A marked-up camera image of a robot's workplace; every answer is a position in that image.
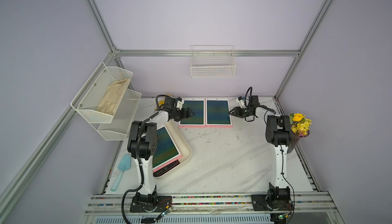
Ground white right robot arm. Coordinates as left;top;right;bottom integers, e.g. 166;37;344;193
229;95;294;211

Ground yellow flower bouquet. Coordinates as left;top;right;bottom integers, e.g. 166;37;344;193
289;113;312;137

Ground beige storage tray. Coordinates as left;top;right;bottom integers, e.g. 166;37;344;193
153;121;192;178

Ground white wire wall basket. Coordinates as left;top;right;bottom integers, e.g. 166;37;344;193
190;45;236;78

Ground beige glove in shelf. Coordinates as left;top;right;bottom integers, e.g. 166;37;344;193
96;78;131;116

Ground purple glass vase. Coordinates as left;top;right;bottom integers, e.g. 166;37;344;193
287;130;310;154

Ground aluminium frame profiles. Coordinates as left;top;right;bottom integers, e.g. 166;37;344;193
1;0;334;222

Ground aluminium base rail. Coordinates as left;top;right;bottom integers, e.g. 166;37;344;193
84;191;338;216

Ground white mesh two-tier shelf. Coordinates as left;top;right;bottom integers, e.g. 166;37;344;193
70;62;142;141

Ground dark red bottom tablet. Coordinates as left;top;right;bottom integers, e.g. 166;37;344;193
153;160;180;177

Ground pink white writing tablet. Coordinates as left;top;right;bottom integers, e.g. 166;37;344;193
179;98;206;128

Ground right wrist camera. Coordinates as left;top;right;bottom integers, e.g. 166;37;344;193
236;96;249;108

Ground light blue object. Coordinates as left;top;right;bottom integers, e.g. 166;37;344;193
110;154;131;191

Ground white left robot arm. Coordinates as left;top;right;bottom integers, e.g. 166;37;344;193
121;94;192;224

